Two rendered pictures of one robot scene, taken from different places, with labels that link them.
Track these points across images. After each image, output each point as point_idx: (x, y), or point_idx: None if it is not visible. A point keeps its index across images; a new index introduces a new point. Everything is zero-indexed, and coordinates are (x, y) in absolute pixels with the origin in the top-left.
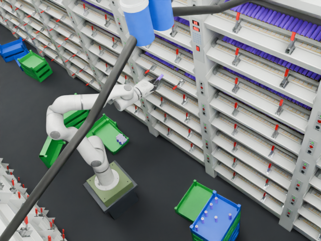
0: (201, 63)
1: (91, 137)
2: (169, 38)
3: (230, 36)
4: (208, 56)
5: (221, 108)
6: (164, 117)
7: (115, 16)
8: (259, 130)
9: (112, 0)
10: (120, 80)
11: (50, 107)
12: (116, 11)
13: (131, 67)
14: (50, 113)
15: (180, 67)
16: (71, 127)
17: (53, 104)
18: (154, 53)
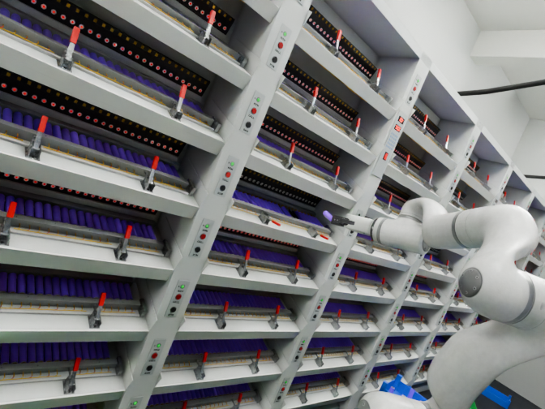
0: (376, 179)
1: (388, 396)
2: (350, 144)
3: (418, 139)
4: (388, 167)
5: (359, 250)
6: (190, 372)
7: (250, 93)
8: (388, 259)
9: (274, 53)
10: (61, 325)
11: (528, 242)
12: (266, 82)
13: (193, 238)
14: (521, 271)
15: (338, 196)
16: (477, 325)
17: (534, 222)
18: (302, 178)
